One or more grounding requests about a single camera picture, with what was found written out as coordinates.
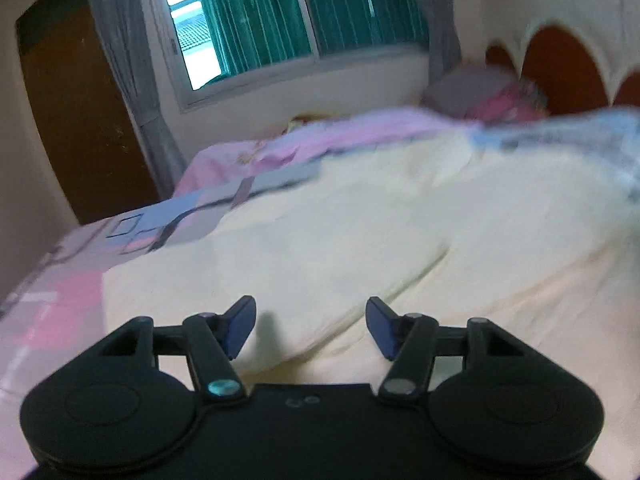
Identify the pink blue patterned bed sheet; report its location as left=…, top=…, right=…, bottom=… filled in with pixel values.
left=0, top=106, right=640, bottom=480

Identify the window with green blinds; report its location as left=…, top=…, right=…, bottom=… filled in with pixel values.
left=144, top=0, right=432, bottom=112

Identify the brown scalloped headboard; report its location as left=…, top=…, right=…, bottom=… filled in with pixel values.
left=484, top=24, right=640, bottom=117

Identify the grey pillow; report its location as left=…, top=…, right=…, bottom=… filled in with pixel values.
left=421, top=67, right=517, bottom=119

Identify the brown wooden door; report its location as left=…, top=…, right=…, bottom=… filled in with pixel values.
left=15, top=0, right=162, bottom=226

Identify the large cream cloth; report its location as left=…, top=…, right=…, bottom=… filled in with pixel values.
left=102, top=132, right=640, bottom=480

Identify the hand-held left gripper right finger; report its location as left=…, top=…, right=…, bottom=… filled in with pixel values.
left=365, top=296, right=527, bottom=406

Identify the grey curtain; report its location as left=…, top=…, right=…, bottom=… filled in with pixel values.
left=409, top=0, right=464, bottom=80
left=81, top=0, right=189, bottom=197

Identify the pink pillow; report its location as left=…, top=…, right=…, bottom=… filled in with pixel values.
left=469, top=79, right=552, bottom=124

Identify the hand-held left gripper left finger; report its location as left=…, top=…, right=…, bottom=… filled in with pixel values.
left=97, top=295, right=258, bottom=404

